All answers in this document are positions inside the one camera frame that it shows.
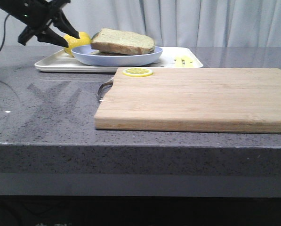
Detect bread slice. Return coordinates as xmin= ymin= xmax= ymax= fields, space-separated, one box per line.
xmin=91 ymin=28 xmax=155 ymax=55
xmin=89 ymin=50 xmax=125 ymax=56

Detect light blue round plate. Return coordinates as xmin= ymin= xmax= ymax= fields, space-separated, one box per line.
xmin=72 ymin=45 xmax=163 ymax=67

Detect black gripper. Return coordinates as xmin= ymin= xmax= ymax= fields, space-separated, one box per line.
xmin=0 ymin=0 xmax=80 ymax=48

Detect metal cutting board handle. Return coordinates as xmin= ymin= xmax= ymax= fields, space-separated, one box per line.
xmin=96 ymin=78 xmax=113 ymax=103

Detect wooden cutting board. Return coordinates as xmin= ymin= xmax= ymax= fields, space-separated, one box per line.
xmin=94 ymin=68 xmax=281 ymax=134

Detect grey white curtain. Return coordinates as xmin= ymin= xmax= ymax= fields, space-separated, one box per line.
xmin=0 ymin=0 xmax=281 ymax=49

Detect yellow lemon front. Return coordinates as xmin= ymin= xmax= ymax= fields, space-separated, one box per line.
xmin=64 ymin=32 xmax=92 ymax=57

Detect yellow lemon slice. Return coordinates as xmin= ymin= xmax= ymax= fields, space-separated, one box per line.
xmin=122 ymin=67 xmax=153 ymax=77

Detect cream white serving tray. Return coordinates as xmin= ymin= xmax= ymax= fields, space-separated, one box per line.
xmin=35 ymin=47 xmax=203 ymax=73

